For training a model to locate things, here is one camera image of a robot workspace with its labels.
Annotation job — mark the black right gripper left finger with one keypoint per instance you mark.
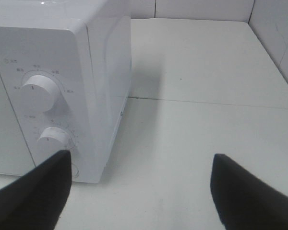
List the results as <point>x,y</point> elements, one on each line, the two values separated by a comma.
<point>36,200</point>

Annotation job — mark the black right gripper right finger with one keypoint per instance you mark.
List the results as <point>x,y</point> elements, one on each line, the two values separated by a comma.
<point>244,202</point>

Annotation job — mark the round white door button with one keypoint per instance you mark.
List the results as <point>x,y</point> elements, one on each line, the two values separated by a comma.
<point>75,172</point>

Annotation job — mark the white microwave knob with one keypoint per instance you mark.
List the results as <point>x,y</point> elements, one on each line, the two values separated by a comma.
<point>39,93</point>
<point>52,140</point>

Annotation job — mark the white microwave oven body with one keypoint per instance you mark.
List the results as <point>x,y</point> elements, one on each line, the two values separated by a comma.
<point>84,46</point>

